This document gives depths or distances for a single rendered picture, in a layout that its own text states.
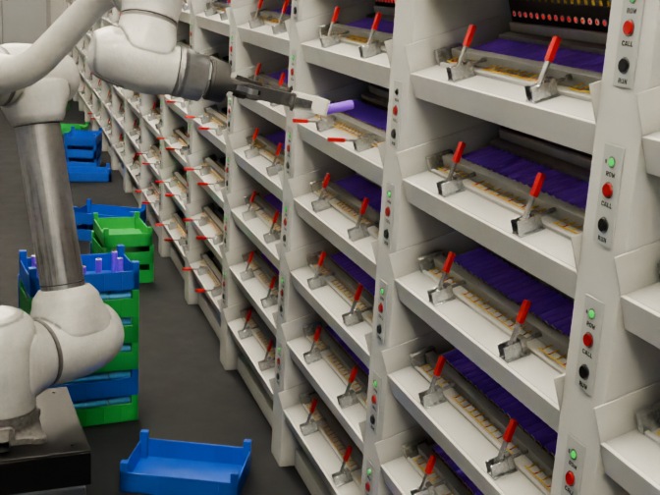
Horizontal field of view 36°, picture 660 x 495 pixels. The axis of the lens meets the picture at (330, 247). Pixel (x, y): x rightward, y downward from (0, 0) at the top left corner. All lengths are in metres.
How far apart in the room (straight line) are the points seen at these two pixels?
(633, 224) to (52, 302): 1.45
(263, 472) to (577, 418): 1.52
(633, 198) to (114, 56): 0.96
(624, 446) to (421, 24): 0.86
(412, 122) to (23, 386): 1.01
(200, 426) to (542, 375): 1.68
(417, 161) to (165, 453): 1.29
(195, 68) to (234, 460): 1.28
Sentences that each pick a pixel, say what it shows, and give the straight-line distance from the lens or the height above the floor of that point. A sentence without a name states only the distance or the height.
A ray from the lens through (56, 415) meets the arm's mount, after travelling 2.42.
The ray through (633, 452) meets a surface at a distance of 1.29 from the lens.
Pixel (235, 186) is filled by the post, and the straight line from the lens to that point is 3.23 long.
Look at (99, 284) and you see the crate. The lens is 2.88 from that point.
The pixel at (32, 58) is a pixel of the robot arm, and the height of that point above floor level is 1.09.
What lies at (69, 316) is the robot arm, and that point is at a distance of 2.33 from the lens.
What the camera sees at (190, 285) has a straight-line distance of 4.03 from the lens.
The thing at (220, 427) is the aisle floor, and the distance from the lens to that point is 3.00.
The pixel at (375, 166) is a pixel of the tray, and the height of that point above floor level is 0.93.
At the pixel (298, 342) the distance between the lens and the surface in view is 2.62.
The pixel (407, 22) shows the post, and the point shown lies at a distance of 1.85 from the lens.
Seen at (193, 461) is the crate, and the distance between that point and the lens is 2.80.
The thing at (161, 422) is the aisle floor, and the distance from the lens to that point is 3.03.
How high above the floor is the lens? 1.27
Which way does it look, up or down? 15 degrees down
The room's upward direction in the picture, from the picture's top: 3 degrees clockwise
